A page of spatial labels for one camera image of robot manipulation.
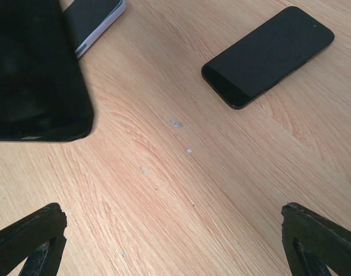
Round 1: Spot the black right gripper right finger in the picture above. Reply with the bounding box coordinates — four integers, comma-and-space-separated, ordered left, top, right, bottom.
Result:
281, 202, 351, 275

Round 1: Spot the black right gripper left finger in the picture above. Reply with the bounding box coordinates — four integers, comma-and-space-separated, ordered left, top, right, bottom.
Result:
0, 202, 67, 275

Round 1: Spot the phone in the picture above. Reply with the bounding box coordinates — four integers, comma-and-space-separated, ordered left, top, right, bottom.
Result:
0, 1, 94, 142
63, 0, 127, 58

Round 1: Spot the black smartphone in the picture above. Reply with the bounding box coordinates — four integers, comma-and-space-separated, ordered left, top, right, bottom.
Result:
201, 6, 335, 109

